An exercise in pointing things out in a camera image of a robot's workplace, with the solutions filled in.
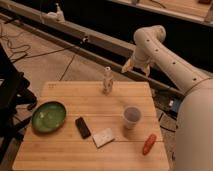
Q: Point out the black chair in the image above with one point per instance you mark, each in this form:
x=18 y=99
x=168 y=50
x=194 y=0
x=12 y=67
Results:
x=13 y=91

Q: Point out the white object on rail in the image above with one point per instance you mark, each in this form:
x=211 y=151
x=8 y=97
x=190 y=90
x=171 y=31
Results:
x=58 y=15

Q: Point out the orange carrot toy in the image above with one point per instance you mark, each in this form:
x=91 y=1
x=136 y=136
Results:
x=149 y=144

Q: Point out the white sponge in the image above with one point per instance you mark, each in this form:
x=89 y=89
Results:
x=103 y=137

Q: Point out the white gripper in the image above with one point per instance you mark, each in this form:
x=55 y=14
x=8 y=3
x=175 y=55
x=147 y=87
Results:
x=140 y=61

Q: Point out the translucent plastic cup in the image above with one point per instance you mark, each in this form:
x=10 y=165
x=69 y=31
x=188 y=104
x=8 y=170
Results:
x=131 y=116

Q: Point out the green bowl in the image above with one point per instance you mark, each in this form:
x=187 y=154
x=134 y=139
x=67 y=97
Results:
x=48 y=117

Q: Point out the small white bottle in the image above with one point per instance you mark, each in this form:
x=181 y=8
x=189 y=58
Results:
x=107 y=81

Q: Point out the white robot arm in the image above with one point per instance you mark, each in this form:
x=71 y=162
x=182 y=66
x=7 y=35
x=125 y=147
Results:
x=194 y=135

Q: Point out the black eraser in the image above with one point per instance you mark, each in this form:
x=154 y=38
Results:
x=82 y=128

